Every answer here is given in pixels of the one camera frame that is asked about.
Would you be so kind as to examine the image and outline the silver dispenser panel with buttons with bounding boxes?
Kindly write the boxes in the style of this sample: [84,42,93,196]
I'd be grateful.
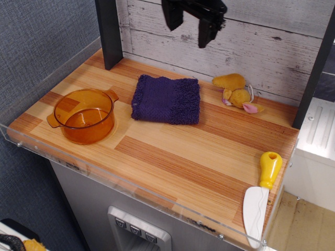
[108,206,172,250]

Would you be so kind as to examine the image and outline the black vertical post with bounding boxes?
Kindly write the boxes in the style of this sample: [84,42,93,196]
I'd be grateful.
[292,21,334,129]
[95,0,123,70]

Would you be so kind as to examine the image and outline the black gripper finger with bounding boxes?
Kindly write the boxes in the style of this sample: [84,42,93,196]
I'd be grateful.
[198,19,220,49]
[161,1,183,31]

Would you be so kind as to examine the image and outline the black right vertical post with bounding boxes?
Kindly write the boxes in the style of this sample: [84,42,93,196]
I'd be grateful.
[292,21,334,129]

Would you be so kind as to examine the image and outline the yellow object bottom left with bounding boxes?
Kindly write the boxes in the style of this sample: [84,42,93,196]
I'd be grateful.
[23,239,47,251]

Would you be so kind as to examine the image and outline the black left vertical post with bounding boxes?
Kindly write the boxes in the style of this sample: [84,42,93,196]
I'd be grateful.
[95,0,123,70]

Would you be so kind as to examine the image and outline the grey toy fridge cabinet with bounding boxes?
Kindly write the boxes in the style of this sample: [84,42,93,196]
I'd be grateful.
[51,162,239,250]

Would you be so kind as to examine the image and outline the orange transparent plastic pot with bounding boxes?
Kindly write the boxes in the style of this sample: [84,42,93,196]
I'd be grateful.
[47,89,118,144]

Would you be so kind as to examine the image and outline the clear acrylic counter guard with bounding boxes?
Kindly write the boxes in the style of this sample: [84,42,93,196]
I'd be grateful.
[8,31,303,249]

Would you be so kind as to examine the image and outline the yellow handled white toy knife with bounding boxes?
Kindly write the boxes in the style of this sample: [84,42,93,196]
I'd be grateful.
[242,152,283,249]

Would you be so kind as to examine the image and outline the yellow plush potato toy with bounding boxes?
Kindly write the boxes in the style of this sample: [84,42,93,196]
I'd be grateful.
[212,73,264,114]

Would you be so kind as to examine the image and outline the purple folded towel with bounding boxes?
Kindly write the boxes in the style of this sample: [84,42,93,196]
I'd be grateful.
[131,74,200,124]

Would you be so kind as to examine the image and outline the black braided cable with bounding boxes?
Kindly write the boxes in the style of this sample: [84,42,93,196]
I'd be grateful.
[0,234,24,251]

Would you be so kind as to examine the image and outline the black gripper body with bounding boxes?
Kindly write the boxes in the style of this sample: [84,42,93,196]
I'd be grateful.
[161,0,228,32]

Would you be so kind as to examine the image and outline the white ridged side surface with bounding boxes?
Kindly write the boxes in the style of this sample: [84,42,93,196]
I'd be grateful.
[297,98,334,161]

